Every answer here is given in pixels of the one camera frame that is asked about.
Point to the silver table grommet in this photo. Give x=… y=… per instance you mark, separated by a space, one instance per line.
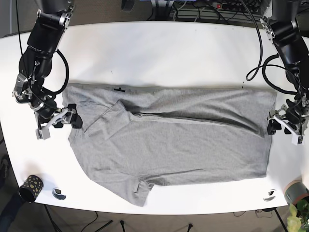
x=270 y=195
x=57 y=193

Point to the grey plant pot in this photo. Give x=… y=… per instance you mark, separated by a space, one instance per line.
x=295 y=191

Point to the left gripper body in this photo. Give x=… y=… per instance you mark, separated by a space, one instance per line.
x=294 y=114

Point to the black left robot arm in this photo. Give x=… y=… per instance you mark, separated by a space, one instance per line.
x=278 y=18

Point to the left silver table grommet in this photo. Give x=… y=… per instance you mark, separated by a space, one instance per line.
x=57 y=193

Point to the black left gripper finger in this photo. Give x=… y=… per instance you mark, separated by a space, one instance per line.
x=273 y=126
x=296 y=138

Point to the black gold spotted cup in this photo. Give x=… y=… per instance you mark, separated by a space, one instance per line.
x=31 y=188

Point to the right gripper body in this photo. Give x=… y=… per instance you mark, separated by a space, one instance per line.
x=46 y=112

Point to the green potted plant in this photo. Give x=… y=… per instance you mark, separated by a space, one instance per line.
x=298 y=220

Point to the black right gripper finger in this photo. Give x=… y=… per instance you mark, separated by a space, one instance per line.
x=42 y=134
x=75 y=120

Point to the right silver table grommet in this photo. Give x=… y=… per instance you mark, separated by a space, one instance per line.
x=270 y=195

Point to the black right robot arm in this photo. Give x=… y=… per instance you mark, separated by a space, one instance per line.
x=53 y=18

